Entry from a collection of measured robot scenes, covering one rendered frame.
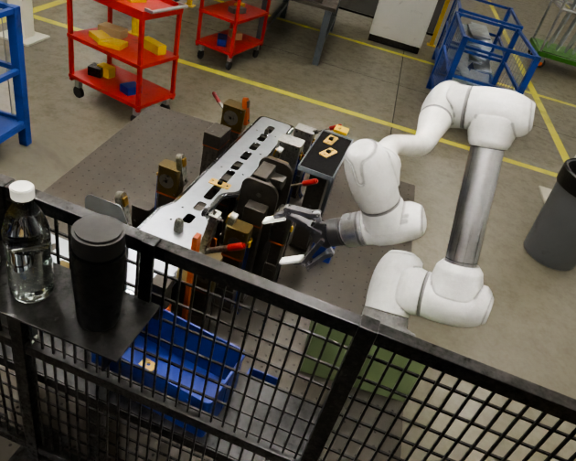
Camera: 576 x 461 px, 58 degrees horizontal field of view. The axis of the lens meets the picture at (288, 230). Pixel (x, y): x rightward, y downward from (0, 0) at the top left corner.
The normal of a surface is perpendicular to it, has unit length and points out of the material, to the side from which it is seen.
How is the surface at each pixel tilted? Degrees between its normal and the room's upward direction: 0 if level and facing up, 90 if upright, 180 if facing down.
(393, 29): 90
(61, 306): 0
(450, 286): 68
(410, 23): 90
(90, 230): 0
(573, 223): 93
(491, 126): 76
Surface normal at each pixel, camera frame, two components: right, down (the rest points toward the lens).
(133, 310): 0.22, -0.78
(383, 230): -0.29, 0.62
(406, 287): -0.29, -0.18
